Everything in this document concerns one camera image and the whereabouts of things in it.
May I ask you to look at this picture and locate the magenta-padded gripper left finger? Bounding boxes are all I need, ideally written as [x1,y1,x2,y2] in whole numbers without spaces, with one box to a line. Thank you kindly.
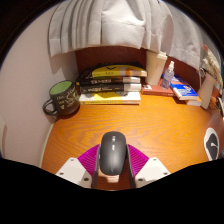
[55,143,101,189]

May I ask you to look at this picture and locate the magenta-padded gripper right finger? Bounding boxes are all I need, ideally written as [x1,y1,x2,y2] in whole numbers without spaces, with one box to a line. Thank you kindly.
[125,143,172,189]

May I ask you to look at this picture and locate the dark grey computer mouse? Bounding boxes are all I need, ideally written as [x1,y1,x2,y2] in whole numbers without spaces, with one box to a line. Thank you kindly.
[98,131,128,177]

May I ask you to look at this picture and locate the white and black mouse pad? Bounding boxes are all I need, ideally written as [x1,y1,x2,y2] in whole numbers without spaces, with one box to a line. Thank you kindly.
[203,127,221,161]

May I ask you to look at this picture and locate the dark mug with green inside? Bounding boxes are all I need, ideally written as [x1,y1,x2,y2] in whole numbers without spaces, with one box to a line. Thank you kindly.
[42,80,81,117]

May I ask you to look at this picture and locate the red book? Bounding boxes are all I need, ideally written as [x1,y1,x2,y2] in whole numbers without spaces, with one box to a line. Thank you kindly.
[141,83,175,98]

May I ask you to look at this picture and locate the yellow-orange book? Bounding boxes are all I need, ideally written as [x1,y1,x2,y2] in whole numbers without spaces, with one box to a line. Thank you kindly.
[185,96,203,107]

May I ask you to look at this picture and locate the white and yellow book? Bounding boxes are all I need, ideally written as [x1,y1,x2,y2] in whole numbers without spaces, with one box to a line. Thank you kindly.
[79,91,142,106]

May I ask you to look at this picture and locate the blue book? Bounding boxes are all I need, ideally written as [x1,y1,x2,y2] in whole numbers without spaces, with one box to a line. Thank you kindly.
[169,75,200,101]

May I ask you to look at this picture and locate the clear spray bottle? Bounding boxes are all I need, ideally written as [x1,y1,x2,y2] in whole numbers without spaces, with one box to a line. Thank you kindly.
[161,60,176,90]

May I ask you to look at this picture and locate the white ceramic vase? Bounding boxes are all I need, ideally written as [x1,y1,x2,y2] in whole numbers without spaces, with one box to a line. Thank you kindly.
[197,71,218,110]

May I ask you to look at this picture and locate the cream tumbler cup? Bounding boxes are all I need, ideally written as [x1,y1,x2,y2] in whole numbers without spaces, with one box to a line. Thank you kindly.
[145,49,168,86]

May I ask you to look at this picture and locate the yellow and black book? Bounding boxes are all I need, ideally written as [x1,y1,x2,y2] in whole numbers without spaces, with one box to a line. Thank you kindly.
[90,63,148,79]

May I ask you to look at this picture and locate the white pleated curtain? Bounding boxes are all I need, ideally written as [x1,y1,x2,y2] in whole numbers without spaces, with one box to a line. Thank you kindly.
[48,0,209,71]

